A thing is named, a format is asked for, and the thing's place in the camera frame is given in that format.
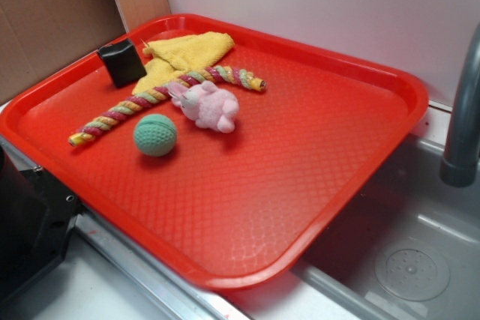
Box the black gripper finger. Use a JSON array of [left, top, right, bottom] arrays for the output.
[[97, 38, 147, 88]]

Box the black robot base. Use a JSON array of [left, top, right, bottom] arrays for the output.
[[1, 149, 80, 304]]

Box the yellow cloth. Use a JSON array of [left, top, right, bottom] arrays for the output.
[[132, 31, 235, 95]]

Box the brown cardboard panel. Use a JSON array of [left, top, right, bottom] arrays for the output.
[[1, 0, 125, 103]]

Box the green textured ball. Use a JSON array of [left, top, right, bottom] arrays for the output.
[[133, 114, 177, 157]]

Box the pink plush bunny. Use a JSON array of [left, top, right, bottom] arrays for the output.
[[166, 81, 240, 133]]

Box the red plastic tray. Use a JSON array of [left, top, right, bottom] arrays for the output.
[[1, 14, 428, 290]]

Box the grey toy sink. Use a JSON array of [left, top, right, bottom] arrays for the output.
[[228, 136, 479, 319]]

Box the grey faucet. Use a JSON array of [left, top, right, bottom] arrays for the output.
[[439, 28, 479, 187]]

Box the multicolored twisted rope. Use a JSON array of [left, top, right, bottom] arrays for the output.
[[67, 65, 268, 148]]

